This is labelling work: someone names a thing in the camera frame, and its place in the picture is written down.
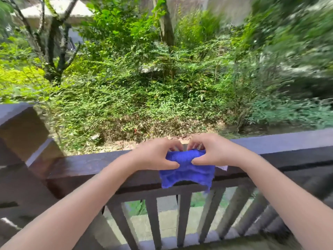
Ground person's right hand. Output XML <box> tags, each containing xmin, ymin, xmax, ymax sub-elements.
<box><xmin>187</xmin><ymin>133</ymin><xmax>251</xmax><ymax>169</ymax></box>

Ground person's left hand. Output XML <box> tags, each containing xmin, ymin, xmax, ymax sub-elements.
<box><xmin>129</xmin><ymin>137</ymin><xmax>184</xmax><ymax>171</ymax></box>

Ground blue cloth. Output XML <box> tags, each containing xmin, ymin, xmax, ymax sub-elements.
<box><xmin>159</xmin><ymin>149</ymin><xmax>216</xmax><ymax>192</ymax></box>

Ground person's right forearm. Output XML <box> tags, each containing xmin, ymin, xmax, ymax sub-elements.
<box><xmin>238</xmin><ymin>149</ymin><xmax>333</xmax><ymax>250</ymax></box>

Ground person's left forearm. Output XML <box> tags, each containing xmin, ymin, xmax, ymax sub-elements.
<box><xmin>0</xmin><ymin>151</ymin><xmax>137</xmax><ymax>250</ymax></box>

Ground dark wooden railing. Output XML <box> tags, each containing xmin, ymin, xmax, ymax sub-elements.
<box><xmin>27</xmin><ymin>128</ymin><xmax>333</xmax><ymax>250</ymax></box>

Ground green bushes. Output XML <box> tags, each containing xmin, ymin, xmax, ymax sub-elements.
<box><xmin>0</xmin><ymin>0</ymin><xmax>333</xmax><ymax>151</ymax></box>

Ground grey tree trunk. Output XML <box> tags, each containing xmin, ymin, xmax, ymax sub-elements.
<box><xmin>152</xmin><ymin>0</ymin><xmax>175</xmax><ymax>47</ymax></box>

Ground bare dark tree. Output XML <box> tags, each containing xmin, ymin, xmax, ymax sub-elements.
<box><xmin>5</xmin><ymin>0</ymin><xmax>84</xmax><ymax>84</ymax></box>

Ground dark wooden post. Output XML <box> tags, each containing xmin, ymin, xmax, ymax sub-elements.
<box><xmin>0</xmin><ymin>103</ymin><xmax>65</xmax><ymax>245</ymax></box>

